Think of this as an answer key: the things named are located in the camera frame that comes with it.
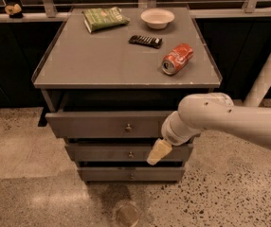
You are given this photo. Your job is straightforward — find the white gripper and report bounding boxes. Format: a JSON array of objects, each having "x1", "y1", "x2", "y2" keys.
[{"x1": 147, "y1": 111, "x2": 202, "y2": 166}]

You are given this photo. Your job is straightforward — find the grey top drawer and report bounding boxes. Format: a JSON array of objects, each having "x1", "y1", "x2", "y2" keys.
[{"x1": 45, "y1": 111, "x2": 172, "y2": 139}]

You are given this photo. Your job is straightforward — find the grey drawer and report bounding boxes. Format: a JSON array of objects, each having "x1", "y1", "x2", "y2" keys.
[
  {"x1": 78, "y1": 167, "x2": 185, "y2": 182},
  {"x1": 45, "y1": 111, "x2": 172, "y2": 139},
  {"x1": 64, "y1": 142, "x2": 194, "y2": 163}
]

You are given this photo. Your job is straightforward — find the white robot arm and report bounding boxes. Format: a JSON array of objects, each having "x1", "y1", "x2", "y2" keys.
[{"x1": 147, "y1": 53, "x2": 271, "y2": 166}]

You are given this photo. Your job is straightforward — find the round metal top drawer knob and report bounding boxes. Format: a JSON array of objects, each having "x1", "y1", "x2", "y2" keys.
[{"x1": 125, "y1": 123, "x2": 133, "y2": 132}]

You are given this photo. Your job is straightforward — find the grey bottom drawer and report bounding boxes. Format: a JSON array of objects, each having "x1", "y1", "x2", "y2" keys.
[{"x1": 78, "y1": 167, "x2": 185, "y2": 182}]

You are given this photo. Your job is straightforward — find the grey middle drawer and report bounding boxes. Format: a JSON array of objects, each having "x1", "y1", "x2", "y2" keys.
[{"x1": 64, "y1": 142, "x2": 194, "y2": 163}]

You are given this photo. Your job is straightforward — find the grey drawer cabinet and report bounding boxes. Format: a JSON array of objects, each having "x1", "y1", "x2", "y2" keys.
[{"x1": 30, "y1": 6, "x2": 223, "y2": 183}]

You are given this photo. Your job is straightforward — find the round metal floor cover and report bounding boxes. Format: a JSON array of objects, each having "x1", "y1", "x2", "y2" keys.
[{"x1": 113, "y1": 201, "x2": 140, "y2": 227}]

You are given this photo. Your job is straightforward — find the red soda can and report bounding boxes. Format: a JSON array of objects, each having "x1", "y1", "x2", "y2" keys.
[{"x1": 161, "y1": 44, "x2": 193, "y2": 76}]

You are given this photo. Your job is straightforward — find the black snack bar wrapper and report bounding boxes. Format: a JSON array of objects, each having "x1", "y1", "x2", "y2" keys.
[{"x1": 128, "y1": 35, "x2": 162, "y2": 49}]

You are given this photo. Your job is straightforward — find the white bowl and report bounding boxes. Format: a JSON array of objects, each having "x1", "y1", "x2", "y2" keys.
[{"x1": 140, "y1": 9, "x2": 175, "y2": 29}]

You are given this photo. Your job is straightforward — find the green chip bag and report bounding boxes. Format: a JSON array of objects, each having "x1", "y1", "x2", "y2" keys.
[{"x1": 81, "y1": 7, "x2": 130, "y2": 33}]

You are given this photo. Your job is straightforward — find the small tan and black object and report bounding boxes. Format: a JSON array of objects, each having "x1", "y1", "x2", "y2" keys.
[{"x1": 5, "y1": 4, "x2": 23, "y2": 18}]

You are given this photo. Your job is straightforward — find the metal railing frame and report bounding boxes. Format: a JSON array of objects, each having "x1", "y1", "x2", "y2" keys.
[{"x1": 0, "y1": 0, "x2": 271, "y2": 25}]

